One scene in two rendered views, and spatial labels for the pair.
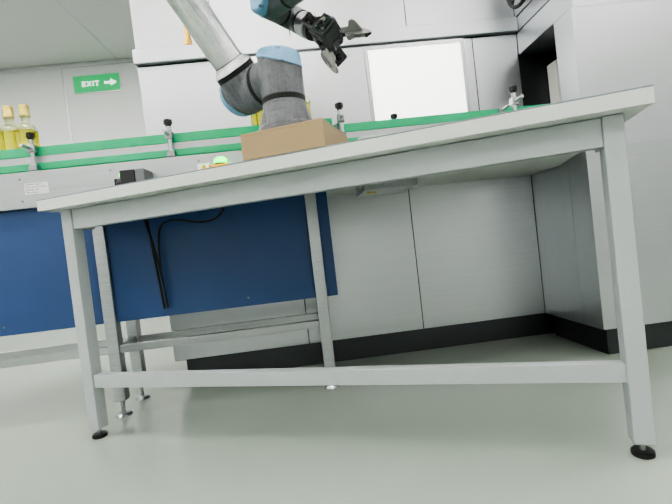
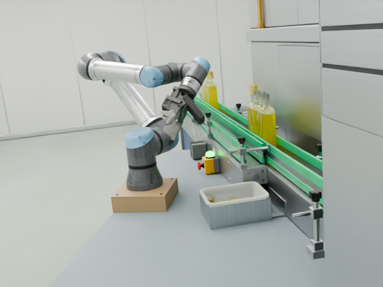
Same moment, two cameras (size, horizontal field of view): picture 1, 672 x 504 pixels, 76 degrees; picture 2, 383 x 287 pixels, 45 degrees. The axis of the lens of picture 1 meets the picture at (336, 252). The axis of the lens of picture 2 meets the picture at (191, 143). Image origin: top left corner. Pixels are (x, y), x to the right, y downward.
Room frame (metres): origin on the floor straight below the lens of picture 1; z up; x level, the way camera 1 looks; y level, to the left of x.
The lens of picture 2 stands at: (1.19, -1.72, 1.41)
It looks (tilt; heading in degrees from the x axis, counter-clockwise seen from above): 14 degrees down; 85
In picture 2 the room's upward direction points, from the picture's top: 5 degrees counter-clockwise
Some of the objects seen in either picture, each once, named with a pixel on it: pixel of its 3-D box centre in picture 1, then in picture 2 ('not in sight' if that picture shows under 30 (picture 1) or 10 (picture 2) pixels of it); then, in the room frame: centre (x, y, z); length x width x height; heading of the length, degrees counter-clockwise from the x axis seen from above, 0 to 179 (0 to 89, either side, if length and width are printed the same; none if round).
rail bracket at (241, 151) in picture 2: (340, 122); (248, 152); (1.56, -0.07, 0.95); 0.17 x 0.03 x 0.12; 4
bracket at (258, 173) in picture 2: not in sight; (254, 175); (1.58, -0.07, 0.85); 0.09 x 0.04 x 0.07; 4
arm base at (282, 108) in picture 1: (286, 118); (143, 173); (1.15, 0.09, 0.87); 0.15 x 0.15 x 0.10
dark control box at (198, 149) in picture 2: (137, 183); (198, 150); (1.44, 0.64, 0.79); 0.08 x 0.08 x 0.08; 4
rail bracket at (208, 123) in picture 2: (167, 137); (204, 126); (1.47, 0.53, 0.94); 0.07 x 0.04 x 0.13; 4
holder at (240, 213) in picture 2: not in sight; (241, 204); (1.49, -0.19, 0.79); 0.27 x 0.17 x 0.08; 4
